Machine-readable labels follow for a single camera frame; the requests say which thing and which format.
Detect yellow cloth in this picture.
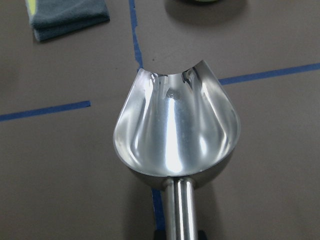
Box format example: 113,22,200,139
25,0,37,16

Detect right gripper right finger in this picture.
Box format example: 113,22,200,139
197,230,207,240

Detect steel ice scoop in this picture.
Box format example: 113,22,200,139
113,60,241,240

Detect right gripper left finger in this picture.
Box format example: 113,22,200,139
153,229,167,240

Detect grey folded cloth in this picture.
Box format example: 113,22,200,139
27,0,110,42

